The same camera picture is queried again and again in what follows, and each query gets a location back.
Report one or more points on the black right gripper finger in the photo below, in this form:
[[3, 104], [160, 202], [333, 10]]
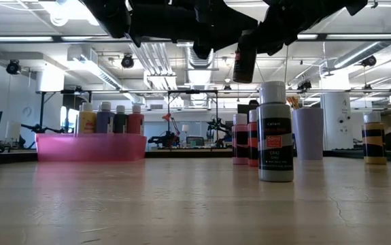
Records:
[[280, 30]]

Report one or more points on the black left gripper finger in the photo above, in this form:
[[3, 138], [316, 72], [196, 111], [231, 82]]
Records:
[[222, 27]]

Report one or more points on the small grey paint bottle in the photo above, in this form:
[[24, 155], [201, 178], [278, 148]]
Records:
[[275, 136]]

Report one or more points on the large red paint bottle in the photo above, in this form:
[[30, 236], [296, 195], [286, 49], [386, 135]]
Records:
[[136, 124]]

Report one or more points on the large black paint bottle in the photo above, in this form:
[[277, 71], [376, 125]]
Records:
[[120, 124]]

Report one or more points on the large purple paint bottle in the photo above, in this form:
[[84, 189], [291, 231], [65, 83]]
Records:
[[105, 124]]

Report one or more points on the large yellow paint bottle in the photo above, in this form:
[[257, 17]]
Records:
[[87, 124]]

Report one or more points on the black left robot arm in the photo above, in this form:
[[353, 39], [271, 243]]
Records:
[[110, 17]]

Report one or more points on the black background robot arm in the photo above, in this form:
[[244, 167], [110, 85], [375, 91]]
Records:
[[42, 128], [215, 129], [161, 140]]

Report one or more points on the small orange-red paint bottle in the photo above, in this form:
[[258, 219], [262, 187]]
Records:
[[253, 136]]

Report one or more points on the small pink paint bottle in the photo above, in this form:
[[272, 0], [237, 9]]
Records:
[[240, 136]]

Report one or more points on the small ochre paint bottle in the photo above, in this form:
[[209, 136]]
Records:
[[374, 136]]

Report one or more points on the black overhead beam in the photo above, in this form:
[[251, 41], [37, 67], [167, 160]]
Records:
[[321, 36]]

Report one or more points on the black monitor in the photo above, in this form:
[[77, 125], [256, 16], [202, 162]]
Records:
[[242, 109]]

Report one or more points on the red desk lamp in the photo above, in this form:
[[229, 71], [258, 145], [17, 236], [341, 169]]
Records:
[[169, 122]]

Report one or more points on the white round pillar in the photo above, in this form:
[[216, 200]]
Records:
[[336, 119]]

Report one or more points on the small white desk lamp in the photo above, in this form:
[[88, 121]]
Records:
[[185, 128]]

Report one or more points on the lavender cup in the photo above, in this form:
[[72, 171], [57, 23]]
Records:
[[308, 136]]

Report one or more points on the small grey monitor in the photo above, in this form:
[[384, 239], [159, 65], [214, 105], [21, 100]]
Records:
[[195, 141]]

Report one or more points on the pink plastic bin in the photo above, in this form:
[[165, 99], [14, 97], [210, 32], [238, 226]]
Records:
[[89, 148]]

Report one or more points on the white box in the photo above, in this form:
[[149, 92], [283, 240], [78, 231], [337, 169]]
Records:
[[13, 130]]

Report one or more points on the black hanging camera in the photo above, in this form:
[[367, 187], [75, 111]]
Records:
[[304, 85]]

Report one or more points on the white rectangular air duct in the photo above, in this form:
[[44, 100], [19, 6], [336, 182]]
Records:
[[93, 68]]

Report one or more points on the black workstation frame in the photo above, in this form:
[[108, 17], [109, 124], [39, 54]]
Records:
[[42, 112], [216, 115]]

